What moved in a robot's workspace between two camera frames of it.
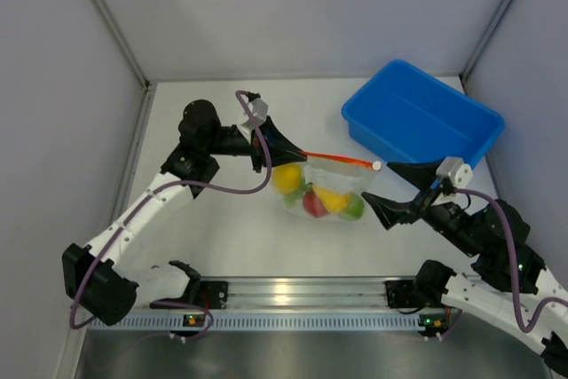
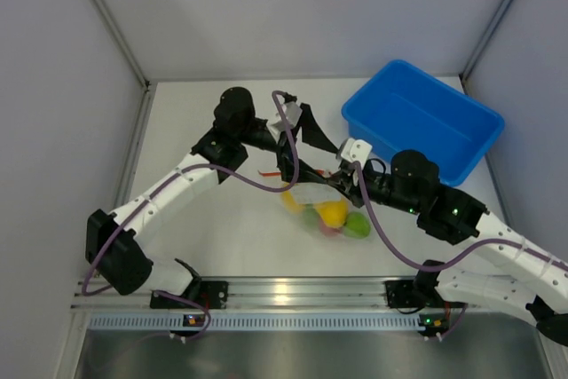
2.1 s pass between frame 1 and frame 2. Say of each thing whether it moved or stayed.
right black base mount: stayed
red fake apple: moved
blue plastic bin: stayed
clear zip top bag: moved
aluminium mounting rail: stayed
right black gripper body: moved
